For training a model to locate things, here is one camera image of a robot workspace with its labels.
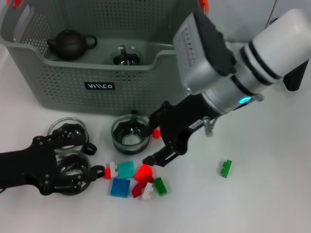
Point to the small white brick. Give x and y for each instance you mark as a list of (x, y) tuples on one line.
[(113, 169)]

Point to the small red cube block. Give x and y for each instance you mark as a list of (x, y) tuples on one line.
[(156, 134)]

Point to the black clay teapot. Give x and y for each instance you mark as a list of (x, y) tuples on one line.
[(68, 44)]

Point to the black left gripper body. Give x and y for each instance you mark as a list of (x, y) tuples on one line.
[(24, 167)]

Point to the bright green brick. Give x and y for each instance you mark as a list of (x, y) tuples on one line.
[(226, 170)]

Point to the white stepped brick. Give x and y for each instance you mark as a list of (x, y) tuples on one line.
[(147, 193)]

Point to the dark red curved brick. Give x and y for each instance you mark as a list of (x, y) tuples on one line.
[(137, 189)]

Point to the grey perforated storage bin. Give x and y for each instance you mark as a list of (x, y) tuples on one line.
[(73, 85)]

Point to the dark green brick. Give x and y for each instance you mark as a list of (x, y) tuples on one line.
[(160, 187)]

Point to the blue flat square plate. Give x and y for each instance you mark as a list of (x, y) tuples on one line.
[(119, 188)]

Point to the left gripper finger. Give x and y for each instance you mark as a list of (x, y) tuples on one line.
[(65, 133), (70, 184)]

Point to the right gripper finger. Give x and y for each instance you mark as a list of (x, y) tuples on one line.
[(158, 119), (162, 157)]

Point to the orange-red sloped brick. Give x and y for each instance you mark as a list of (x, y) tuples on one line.
[(143, 172)]

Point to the teal square brick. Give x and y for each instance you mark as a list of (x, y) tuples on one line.
[(126, 170)]

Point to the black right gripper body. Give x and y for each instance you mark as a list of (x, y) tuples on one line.
[(182, 121)]

